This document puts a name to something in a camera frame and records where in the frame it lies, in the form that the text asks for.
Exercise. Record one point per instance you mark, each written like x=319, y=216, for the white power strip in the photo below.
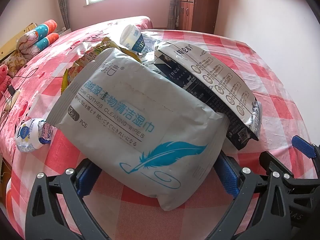
x=13, y=100

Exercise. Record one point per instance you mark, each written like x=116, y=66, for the cartoon print rolled quilt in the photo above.
x=37, y=30
x=45, y=42

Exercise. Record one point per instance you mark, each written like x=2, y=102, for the yellow snack bag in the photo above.
x=80, y=67

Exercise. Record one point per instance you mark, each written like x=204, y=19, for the grey patterned curtain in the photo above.
x=173, y=5
x=62, y=2

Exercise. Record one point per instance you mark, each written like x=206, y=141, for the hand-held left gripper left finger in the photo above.
x=85, y=180

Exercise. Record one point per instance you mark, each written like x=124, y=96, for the white tissue pack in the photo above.
x=27, y=137

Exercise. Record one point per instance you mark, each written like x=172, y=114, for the yellow star print cloth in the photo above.
x=15, y=40

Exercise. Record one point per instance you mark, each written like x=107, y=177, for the black charger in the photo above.
x=11, y=90

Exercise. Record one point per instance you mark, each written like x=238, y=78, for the red white checkered tablecloth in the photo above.
x=262, y=62

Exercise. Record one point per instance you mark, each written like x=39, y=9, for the floral pillow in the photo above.
x=12, y=62

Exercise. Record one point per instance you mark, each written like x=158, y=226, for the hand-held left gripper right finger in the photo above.
x=227, y=177

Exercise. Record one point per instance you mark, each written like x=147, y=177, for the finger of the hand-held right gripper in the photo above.
x=302, y=146
x=272, y=162

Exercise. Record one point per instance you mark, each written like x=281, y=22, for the brown wooden cabinet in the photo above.
x=197, y=10

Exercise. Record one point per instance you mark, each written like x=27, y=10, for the grey wet wipes pack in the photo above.
x=125, y=120

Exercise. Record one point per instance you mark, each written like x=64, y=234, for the black white milk carton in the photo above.
x=212, y=80

